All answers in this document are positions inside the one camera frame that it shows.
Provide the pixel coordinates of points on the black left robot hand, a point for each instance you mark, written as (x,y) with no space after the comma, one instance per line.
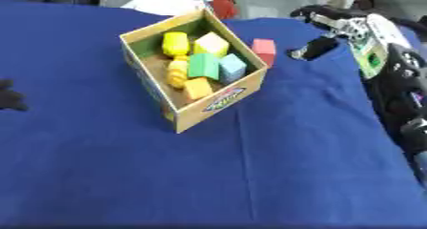
(10,96)

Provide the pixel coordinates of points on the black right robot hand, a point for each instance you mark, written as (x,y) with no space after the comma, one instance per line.
(319,46)

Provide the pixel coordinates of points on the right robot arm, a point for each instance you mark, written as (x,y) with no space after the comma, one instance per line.
(397,80)

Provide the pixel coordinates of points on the tan cardboard box green inside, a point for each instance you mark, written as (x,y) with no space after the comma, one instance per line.
(222,107)

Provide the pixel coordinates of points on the red block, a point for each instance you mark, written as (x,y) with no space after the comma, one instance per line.
(264,49)

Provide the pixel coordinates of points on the light blue cube block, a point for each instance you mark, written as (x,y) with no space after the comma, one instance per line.
(232,68)

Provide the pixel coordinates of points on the pale yellow cube block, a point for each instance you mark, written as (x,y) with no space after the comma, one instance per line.
(212,44)

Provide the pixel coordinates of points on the red bag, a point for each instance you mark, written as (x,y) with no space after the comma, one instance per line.
(221,0)

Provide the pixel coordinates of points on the green block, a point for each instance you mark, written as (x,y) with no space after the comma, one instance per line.
(202,66)

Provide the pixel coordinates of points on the orange cube block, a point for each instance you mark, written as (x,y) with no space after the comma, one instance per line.
(197,88)

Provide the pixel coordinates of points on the yellow cylinder block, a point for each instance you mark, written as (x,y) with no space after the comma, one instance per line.
(175,43)

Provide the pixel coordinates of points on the yellow toy corn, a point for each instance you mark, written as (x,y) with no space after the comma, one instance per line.
(177,72)

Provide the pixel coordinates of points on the white bag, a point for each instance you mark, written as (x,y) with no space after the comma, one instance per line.
(164,0)

